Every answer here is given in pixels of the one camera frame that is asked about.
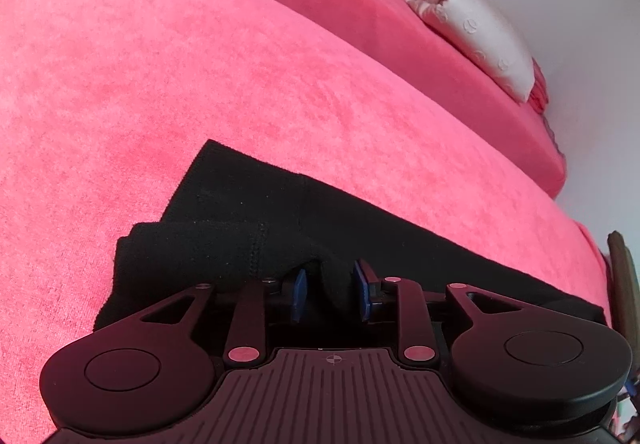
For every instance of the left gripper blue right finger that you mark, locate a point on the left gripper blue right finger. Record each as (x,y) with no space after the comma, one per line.
(369,289)

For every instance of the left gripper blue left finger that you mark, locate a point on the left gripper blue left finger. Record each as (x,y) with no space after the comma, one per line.
(299,294)

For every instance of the black pants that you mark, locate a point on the black pants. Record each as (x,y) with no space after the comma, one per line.
(234,218)

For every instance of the folded red blanket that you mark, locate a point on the folded red blanket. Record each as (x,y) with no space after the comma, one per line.
(538,97)

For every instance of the brown wooden furniture edge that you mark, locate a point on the brown wooden furniture edge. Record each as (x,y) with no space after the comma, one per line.
(623,292)

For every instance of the cream satin pillow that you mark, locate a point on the cream satin pillow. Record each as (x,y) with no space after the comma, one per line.
(484,35)

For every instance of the pink fleece blanket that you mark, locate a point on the pink fleece blanket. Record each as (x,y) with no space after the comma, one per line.
(105,103)

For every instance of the red bed sheet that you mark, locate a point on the red bed sheet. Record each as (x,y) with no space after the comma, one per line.
(391,33)

